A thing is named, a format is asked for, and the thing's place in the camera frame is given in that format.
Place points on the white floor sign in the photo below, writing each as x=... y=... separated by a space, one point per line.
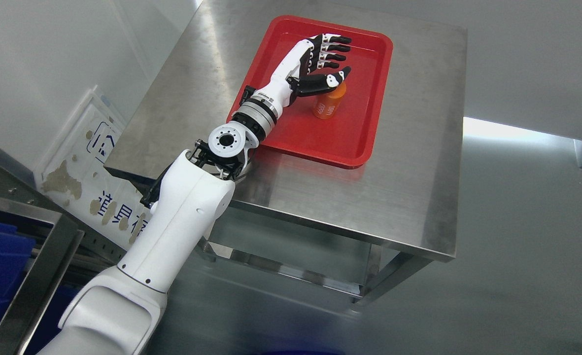
x=72 y=173

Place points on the steel shelf front rail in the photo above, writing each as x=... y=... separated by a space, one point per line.
x=61 y=241

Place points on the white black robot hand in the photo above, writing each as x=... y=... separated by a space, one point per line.
x=311 y=67

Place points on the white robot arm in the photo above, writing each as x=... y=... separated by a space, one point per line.
x=118 y=311

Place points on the orange cylindrical capacitor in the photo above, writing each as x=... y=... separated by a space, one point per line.
x=326 y=105

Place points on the red plastic tray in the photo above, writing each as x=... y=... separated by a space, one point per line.
x=336 y=130

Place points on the stainless steel desk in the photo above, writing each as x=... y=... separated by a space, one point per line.
x=383 y=170

